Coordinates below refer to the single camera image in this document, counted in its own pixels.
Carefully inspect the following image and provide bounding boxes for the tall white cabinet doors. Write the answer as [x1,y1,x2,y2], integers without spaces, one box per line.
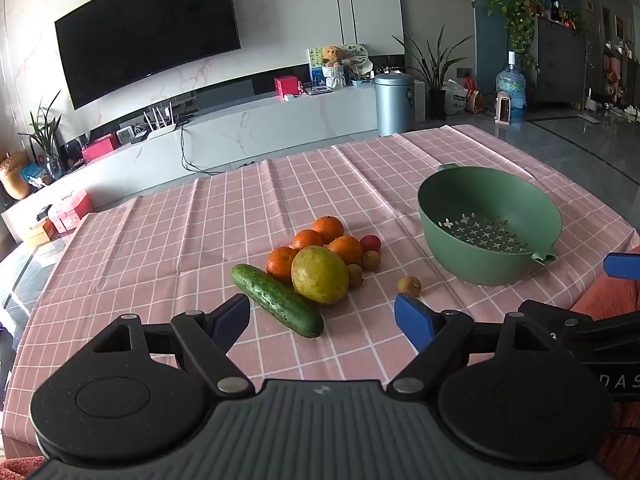
[329,0,405,56]

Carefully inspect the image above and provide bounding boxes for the white router with antennas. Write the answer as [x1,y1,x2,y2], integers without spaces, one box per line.
[143,102,180,141]

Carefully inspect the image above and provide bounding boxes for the orange mandarin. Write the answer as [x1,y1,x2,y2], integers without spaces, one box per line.
[266,246,299,282]
[292,229,325,252]
[312,215,345,243]
[327,235,364,266]

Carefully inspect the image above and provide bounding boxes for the green cucumber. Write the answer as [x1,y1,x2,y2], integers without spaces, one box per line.
[231,263,325,338]

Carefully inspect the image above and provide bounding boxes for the blue printed card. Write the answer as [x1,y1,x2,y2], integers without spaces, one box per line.
[307,47,326,93]

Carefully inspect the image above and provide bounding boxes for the long white television cabinet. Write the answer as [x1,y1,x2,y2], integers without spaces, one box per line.
[0,82,381,243]

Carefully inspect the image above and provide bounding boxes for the pink flat box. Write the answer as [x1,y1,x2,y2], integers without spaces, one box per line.
[81,133,121,162]

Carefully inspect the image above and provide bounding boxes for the brown paper bag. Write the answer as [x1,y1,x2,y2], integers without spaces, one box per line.
[464,76,484,113]

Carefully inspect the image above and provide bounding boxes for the teddy bear bouquet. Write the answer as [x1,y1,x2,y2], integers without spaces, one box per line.
[320,46,348,91]

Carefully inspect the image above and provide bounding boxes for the long-leaf plant in black pot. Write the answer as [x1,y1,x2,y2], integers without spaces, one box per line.
[392,25,473,121]

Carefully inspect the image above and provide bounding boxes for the pink gift box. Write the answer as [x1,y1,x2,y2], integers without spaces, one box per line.
[56,191,95,226]
[47,205,69,235]

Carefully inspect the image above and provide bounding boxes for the yellow cardboard box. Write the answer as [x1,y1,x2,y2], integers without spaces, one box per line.
[20,222,56,248]

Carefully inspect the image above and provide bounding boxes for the dark grey drawer cabinet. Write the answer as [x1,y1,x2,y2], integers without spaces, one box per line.
[530,12,588,111]

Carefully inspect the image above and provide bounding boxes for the grey-blue metal trash can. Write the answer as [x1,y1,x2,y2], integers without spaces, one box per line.
[373,73,416,137]

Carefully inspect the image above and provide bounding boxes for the round white hand fan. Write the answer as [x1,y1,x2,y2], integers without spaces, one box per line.
[341,43,375,81]

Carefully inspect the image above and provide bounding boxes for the red square box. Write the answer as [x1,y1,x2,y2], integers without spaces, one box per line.
[274,75,301,100]

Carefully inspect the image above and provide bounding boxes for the orange-red towel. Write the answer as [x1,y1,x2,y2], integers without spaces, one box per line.
[570,246,640,480]

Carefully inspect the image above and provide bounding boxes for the black hanging cable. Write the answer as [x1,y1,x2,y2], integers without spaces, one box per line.
[179,124,257,176]

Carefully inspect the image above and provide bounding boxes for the green plastic colander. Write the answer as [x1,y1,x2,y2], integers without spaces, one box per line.
[417,162,562,287]

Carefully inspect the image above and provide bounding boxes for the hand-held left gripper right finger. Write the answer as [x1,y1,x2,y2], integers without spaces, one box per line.
[387,294,563,395]

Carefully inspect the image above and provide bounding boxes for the blue water jug with pump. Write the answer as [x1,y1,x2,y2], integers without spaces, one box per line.
[496,51,527,122]

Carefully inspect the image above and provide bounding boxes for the black flat television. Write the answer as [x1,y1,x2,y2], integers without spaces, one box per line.
[54,0,242,110]

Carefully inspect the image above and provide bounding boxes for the white plastic bag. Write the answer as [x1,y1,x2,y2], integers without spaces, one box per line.
[442,79,471,116]

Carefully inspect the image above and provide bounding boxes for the large yellow-green mango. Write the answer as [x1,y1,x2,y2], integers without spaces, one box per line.
[291,245,350,306]

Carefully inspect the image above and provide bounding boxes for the small blue box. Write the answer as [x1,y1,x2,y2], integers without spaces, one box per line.
[22,162,51,186]

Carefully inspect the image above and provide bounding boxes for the pink checked tablecloth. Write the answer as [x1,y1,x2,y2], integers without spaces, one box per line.
[0,124,640,461]

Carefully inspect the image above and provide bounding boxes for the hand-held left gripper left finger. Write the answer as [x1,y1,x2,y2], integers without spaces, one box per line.
[85,294,256,396]

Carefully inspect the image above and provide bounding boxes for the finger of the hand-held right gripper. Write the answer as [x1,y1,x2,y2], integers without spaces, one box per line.
[517,299,611,336]
[603,254,640,279]

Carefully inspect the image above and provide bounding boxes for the cluttered toy shelf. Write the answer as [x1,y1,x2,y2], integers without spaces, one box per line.
[600,5,640,116]

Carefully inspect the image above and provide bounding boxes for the golden brown ornament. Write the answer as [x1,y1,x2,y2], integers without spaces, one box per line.
[0,152,33,202]

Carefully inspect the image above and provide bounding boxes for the row of small bottles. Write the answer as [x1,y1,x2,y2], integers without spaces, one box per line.
[537,0,588,31]

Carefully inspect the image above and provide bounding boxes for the trailing pothos plant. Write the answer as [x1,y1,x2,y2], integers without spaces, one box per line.
[472,0,543,73]

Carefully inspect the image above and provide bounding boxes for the leafy plant in glass vase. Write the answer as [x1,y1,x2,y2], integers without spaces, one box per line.
[17,91,66,181]

